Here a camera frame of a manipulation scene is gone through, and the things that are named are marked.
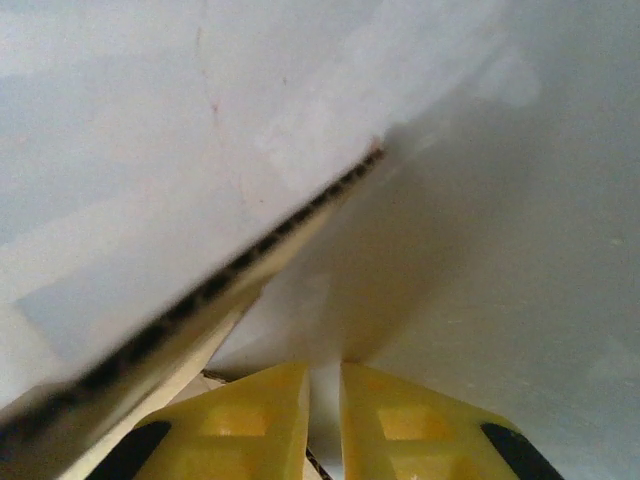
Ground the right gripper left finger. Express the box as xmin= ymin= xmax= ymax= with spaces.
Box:
xmin=97 ymin=362 xmax=311 ymax=480

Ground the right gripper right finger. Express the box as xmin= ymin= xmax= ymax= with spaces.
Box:
xmin=339 ymin=362 xmax=566 ymax=480

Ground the brown cardboard paper box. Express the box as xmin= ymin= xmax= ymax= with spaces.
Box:
xmin=0 ymin=0 xmax=640 ymax=480

